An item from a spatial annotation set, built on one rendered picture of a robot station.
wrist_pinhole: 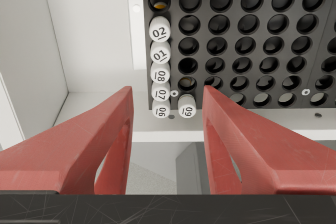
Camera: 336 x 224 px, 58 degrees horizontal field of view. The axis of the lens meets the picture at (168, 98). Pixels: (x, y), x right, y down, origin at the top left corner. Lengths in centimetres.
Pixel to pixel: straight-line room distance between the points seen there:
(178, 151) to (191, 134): 122
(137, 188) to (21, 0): 156
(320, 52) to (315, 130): 7
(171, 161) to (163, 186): 24
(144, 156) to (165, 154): 11
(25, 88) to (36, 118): 3
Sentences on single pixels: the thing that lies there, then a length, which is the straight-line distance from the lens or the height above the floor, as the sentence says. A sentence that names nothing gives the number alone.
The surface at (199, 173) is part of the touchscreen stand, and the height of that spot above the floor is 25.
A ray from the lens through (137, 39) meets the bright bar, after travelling 25.
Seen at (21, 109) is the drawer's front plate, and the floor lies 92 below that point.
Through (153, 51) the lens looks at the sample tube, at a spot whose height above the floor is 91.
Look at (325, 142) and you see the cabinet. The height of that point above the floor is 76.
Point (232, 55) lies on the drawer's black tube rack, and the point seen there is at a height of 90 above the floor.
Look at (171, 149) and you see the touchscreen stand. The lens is 145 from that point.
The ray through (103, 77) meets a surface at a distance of 29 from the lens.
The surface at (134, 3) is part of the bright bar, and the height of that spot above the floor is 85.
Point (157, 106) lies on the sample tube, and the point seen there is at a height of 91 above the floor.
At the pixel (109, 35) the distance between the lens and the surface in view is 27.
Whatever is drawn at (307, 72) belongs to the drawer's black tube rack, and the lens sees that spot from 22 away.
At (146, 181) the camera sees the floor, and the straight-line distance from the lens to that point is 168.
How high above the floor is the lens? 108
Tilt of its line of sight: 55 degrees down
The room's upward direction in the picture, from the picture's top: 179 degrees clockwise
